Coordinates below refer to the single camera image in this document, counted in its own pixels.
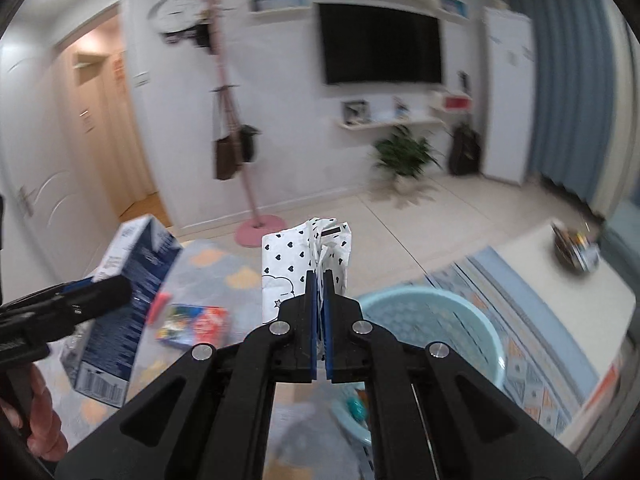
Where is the white coffee table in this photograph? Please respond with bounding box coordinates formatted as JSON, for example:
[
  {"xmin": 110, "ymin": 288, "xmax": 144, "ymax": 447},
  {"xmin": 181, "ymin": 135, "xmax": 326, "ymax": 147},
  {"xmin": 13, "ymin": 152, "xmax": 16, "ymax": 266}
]
[{"xmin": 492, "ymin": 224, "xmax": 623, "ymax": 453}]

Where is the red and white wall box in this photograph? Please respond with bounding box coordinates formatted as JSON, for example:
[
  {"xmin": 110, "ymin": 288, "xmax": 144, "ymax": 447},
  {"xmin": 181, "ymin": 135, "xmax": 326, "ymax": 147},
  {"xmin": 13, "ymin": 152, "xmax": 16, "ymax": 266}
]
[{"xmin": 430, "ymin": 91, "xmax": 473, "ymax": 112}]

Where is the brown hanging bag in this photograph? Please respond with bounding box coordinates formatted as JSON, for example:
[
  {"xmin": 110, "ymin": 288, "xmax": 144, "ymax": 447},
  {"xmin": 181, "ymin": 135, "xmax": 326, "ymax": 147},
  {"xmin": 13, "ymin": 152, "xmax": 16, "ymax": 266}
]
[{"xmin": 214, "ymin": 95, "xmax": 243, "ymax": 181}]

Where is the blue patterned rug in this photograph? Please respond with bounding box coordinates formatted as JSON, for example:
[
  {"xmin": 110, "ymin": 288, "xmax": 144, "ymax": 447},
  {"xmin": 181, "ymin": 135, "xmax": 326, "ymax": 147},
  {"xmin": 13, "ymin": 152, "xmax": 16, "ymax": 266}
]
[{"xmin": 425, "ymin": 245, "xmax": 601, "ymax": 436}]

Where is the blue curtain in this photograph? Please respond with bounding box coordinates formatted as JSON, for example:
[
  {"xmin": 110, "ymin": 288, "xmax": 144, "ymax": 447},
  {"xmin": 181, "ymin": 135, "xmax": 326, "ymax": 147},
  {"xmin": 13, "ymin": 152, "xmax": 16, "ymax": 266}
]
[{"xmin": 500, "ymin": 0, "xmax": 631, "ymax": 216}]

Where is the green potted plant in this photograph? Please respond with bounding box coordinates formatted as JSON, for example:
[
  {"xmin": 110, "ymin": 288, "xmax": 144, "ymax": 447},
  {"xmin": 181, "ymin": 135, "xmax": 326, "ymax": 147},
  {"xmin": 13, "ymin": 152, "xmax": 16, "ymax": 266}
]
[{"xmin": 372, "ymin": 126, "xmax": 443, "ymax": 193}]

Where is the panda wall clock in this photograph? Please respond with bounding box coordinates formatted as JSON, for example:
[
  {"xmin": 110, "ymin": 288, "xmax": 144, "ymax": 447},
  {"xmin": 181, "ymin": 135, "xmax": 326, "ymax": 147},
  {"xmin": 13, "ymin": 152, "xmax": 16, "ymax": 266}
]
[{"xmin": 152, "ymin": 0, "xmax": 211, "ymax": 45}]

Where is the hallway door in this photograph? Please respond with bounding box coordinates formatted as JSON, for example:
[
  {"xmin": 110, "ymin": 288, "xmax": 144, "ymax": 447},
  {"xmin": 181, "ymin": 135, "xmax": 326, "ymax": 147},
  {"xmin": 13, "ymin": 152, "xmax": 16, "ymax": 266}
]
[{"xmin": 75, "ymin": 55, "xmax": 156, "ymax": 216}]

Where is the butterfly picture frame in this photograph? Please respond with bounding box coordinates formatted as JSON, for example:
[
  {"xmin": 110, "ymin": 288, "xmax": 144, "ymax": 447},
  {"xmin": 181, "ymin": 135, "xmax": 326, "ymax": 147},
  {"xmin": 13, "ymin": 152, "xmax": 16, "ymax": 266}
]
[{"xmin": 342, "ymin": 101, "xmax": 371, "ymax": 125}]

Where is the white heart-patterned paper bag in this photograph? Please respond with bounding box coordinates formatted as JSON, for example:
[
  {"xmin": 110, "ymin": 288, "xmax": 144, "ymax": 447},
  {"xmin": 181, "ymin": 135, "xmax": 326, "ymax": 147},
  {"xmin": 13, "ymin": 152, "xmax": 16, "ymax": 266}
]
[{"xmin": 261, "ymin": 217, "xmax": 353, "ymax": 323}]

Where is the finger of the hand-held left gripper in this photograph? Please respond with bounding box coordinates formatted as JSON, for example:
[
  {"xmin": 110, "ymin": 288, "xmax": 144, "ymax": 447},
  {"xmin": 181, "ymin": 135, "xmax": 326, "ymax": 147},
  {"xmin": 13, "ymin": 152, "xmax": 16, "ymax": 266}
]
[
  {"xmin": 0, "ymin": 281, "xmax": 98, "ymax": 313},
  {"xmin": 10, "ymin": 275, "xmax": 133, "ymax": 348}
]

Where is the dark blue milk carton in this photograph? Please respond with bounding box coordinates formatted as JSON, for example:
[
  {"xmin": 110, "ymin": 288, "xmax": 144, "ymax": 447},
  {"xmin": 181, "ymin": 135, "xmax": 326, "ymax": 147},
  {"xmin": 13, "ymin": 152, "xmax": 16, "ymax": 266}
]
[{"xmin": 60, "ymin": 214, "xmax": 183, "ymax": 408}]

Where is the low white wall shelf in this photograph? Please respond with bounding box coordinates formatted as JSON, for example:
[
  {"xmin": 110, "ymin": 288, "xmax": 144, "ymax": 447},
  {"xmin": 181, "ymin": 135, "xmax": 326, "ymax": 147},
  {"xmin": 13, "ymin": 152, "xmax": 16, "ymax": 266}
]
[{"xmin": 334, "ymin": 117, "xmax": 446, "ymax": 132}]

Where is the scallop patterned tablecloth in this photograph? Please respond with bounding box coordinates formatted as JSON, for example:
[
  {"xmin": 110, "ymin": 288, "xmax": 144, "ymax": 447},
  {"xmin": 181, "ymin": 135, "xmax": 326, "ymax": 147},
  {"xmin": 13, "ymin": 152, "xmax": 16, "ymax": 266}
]
[{"xmin": 30, "ymin": 237, "xmax": 381, "ymax": 480}]

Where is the black wall television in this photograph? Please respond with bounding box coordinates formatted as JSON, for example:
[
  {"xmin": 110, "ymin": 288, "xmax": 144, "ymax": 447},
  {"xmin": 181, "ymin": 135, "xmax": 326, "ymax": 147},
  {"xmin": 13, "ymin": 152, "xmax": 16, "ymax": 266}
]
[{"xmin": 318, "ymin": 2, "xmax": 444, "ymax": 86}]

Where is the colourful snack packet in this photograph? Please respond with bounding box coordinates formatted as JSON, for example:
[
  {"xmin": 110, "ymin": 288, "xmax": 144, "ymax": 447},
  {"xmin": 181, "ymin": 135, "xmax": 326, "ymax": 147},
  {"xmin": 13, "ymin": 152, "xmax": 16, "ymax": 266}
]
[{"xmin": 155, "ymin": 304, "xmax": 230, "ymax": 348}]

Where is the pink coat rack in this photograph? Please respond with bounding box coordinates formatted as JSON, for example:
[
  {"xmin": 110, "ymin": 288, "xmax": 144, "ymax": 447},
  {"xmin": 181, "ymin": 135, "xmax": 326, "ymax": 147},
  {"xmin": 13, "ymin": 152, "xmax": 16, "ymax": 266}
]
[{"xmin": 197, "ymin": 0, "xmax": 287, "ymax": 248}]

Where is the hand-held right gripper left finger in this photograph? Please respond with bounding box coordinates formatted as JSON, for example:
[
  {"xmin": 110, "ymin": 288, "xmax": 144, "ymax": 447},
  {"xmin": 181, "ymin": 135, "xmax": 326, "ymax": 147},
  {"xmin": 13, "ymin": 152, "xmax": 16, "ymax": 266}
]
[{"xmin": 55, "ymin": 270, "xmax": 321, "ymax": 480}]

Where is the teal and orange wrapper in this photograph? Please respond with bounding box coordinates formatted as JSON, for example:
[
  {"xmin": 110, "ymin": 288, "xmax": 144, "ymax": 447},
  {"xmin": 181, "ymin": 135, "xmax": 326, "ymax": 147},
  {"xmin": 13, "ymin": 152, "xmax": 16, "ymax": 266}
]
[{"xmin": 345, "ymin": 392, "xmax": 368, "ymax": 421}]

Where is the white room door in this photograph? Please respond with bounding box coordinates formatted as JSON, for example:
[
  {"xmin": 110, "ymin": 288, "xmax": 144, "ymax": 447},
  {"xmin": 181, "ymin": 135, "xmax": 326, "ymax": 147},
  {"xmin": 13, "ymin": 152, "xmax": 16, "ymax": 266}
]
[{"xmin": 0, "ymin": 40, "xmax": 108, "ymax": 286}]

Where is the black guitar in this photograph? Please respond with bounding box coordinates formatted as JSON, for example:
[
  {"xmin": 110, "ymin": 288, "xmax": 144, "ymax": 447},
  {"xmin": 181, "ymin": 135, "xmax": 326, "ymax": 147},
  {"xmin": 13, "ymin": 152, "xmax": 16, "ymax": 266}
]
[{"xmin": 447, "ymin": 122, "xmax": 482, "ymax": 176}]

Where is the light blue plastic basket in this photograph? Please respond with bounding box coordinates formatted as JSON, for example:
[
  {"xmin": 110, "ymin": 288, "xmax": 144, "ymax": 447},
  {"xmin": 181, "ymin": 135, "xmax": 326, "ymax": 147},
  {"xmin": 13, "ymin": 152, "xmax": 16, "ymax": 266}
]
[{"xmin": 330, "ymin": 287, "xmax": 506, "ymax": 448}]

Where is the black hanging bag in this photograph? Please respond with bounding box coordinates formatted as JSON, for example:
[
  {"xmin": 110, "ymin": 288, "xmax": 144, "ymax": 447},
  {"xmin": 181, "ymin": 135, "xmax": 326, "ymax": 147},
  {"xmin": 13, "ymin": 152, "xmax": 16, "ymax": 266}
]
[{"xmin": 239, "ymin": 125, "xmax": 261, "ymax": 163}]

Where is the person's left hand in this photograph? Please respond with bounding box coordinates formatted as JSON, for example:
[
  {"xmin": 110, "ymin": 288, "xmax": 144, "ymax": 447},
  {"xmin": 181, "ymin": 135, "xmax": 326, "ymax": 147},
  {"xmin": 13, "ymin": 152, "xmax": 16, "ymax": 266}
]
[{"xmin": 0, "ymin": 360, "xmax": 68, "ymax": 461}]

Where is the small pink wrapper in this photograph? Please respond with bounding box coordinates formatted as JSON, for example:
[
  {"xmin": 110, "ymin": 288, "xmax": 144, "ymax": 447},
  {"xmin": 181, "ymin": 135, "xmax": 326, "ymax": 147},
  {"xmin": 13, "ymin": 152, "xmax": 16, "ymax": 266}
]
[{"xmin": 146, "ymin": 290, "xmax": 168, "ymax": 323}]

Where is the white standing air conditioner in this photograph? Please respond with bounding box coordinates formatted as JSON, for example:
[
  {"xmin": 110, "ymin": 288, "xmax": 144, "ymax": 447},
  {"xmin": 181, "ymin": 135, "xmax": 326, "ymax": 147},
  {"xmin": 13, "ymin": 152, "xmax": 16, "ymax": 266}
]
[{"xmin": 480, "ymin": 6, "xmax": 536, "ymax": 184}]

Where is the long blue box shelf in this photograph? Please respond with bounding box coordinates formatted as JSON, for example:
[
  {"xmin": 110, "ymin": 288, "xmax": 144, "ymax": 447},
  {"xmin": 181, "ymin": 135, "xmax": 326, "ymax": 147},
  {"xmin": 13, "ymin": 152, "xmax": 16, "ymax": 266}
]
[{"xmin": 247, "ymin": 0, "xmax": 312, "ymax": 16}]

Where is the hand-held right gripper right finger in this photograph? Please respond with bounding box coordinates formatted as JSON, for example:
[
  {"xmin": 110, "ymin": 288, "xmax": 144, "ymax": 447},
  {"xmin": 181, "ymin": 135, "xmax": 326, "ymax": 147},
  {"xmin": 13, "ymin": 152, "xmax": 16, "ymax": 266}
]
[{"xmin": 322, "ymin": 269, "xmax": 583, "ymax": 480}]

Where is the dark bowl with small things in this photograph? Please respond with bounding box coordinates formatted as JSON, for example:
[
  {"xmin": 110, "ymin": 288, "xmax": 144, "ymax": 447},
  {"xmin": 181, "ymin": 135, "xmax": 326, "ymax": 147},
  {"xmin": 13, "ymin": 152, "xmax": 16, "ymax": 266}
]
[{"xmin": 550, "ymin": 222, "xmax": 601, "ymax": 276}]

